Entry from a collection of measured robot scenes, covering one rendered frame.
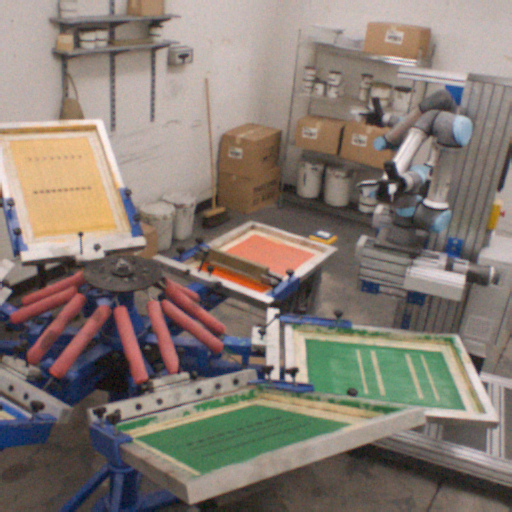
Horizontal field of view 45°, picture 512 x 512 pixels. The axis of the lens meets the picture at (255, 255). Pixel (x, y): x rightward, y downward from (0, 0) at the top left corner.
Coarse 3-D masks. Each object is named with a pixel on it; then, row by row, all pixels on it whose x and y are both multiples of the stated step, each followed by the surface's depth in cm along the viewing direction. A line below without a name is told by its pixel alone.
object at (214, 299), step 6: (216, 294) 310; (222, 294) 311; (210, 300) 304; (216, 300) 307; (222, 300) 312; (204, 306) 299; (216, 306) 309; (192, 318) 292; (168, 324) 281; (174, 324) 281; (174, 330) 280; (180, 330) 284
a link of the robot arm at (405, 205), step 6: (402, 198) 263; (408, 198) 262; (414, 198) 262; (390, 204) 269; (396, 204) 266; (402, 204) 264; (408, 204) 263; (414, 204) 264; (396, 210) 268; (402, 210) 265; (408, 210) 264; (414, 210) 266; (408, 216) 266
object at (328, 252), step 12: (240, 228) 368; (252, 228) 377; (264, 228) 372; (276, 228) 372; (216, 240) 350; (228, 240) 356; (288, 240) 366; (300, 240) 362; (312, 240) 361; (324, 252) 348; (336, 252) 355; (312, 264) 333; (300, 276) 320
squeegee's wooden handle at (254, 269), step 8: (208, 248) 324; (216, 256) 323; (224, 256) 320; (232, 256) 318; (240, 256) 318; (224, 264) 321; (232, 264) 319; (240, 264) 316; (248, 264) 313; (256, 264) 312; (248, 272) 315; (256, 272) 312; (264, 272) 310
